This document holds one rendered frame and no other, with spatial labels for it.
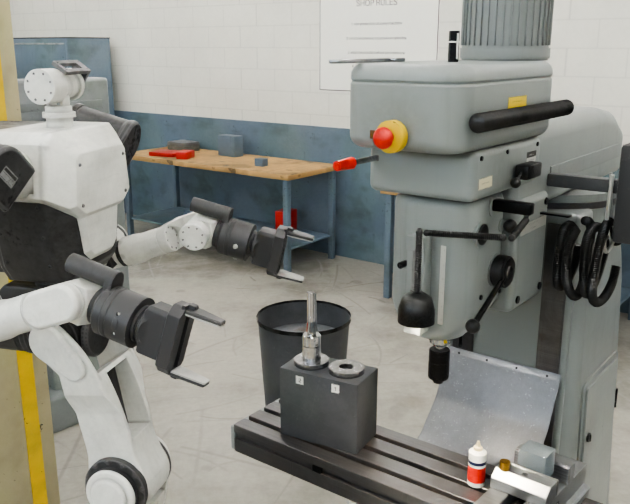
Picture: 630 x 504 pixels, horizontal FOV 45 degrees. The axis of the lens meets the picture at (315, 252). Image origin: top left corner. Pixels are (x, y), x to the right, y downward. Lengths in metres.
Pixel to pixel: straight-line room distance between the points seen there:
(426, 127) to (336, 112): 5.58
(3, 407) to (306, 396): 1.46
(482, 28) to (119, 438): 1.17
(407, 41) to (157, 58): 3.09
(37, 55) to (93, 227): 7.53
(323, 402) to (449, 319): 0.46
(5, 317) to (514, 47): 1.16
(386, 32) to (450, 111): 5.28
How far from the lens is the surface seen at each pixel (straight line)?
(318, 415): 1.92
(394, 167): 1.54
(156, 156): 7.55
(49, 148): 1.47
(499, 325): 2.08
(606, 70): 5.88
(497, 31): 1.74
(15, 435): 3.14
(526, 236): 1.75
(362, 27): 6.77
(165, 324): 1.22
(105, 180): 1.57
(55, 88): 1.52
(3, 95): 2.85
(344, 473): 1.88
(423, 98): 1.39
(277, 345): 3.62
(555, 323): 2.01
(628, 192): 1.71
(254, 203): 7.71
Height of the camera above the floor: 1.92
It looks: 15 degrees down
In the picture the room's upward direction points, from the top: straight up
